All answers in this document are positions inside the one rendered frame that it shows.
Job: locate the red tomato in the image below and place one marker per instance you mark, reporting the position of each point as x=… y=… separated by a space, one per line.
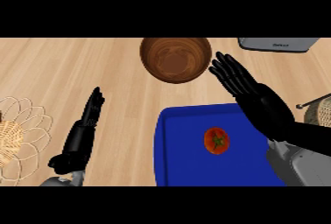
x=216 y=140

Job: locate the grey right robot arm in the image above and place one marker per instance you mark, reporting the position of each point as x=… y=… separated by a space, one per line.
x=302 y=166

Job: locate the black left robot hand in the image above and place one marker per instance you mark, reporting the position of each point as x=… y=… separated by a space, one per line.
x=79 y=140

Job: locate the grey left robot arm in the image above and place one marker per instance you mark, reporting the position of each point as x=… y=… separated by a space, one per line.
x=64 y=180

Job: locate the brown wooden bowl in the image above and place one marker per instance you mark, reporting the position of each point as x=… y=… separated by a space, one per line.
x=176 y=59

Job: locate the grey appliance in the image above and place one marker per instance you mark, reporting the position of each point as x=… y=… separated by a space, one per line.
x=278 y=44

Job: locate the blue tray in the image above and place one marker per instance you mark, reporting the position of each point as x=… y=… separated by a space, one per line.
x=190 y=157

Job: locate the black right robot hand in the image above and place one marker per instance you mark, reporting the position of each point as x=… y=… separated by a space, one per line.
x=263 y=105

